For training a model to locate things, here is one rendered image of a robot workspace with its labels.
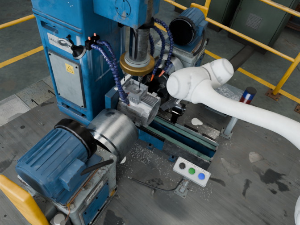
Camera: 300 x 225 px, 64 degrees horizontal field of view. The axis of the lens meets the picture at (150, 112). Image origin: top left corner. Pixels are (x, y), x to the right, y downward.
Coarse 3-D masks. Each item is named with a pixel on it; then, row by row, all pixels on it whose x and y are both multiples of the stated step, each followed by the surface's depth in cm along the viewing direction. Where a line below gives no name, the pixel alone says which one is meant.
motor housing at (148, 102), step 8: (144, 96) 138; (152, 96) 140; (120, 104) 139; (136, 104) 137; (144, 104) 136; (152, 104) 136; (128, 112) 139; (136, 112) 136; (144, 112) 136; (152, 112) 151; (136, 120) 141; (144, 120) 137; (152, 120) 149
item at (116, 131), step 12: (108, 108) 123; (96, 120) 118; (108, 120) 116; (120, 120) 118; (96, 132) 112; (108, 132) 112; (120, 132) 115; (132, 132) 120; (108, 144) 111; (120, 144) 114; (132, 144) 123; (120, 156) 115
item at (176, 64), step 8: (160, 64) 150; (176, 64) 155; (152, 72) 152; (160, 72) 149; (168, 72) 148; (144, 80) 160; (152, 80) 156; (160, 80) 152; (152, 88) 161; (160, 88) 150; (160, 96) 161
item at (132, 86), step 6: (126, 84) 139; (132, 84) 142; (138, 84) 141; (126, 90) 134; (132, 90) 138; (138, 90) 137; (144, 90) 136; (132, 96) 135; (138, 96) 132; (138, 102) 136
